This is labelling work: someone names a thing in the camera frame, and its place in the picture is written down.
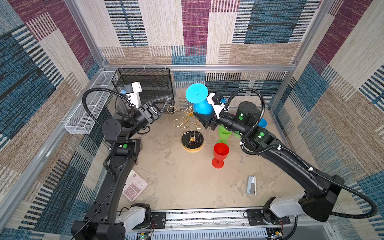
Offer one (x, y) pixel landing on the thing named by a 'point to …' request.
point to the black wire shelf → (156, 83)
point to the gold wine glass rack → (191, 141)
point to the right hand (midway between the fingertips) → (199, 108)
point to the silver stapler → (251, 187)
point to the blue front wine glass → (263, 123)
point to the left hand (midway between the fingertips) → (171, 98)
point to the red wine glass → (221, 151)
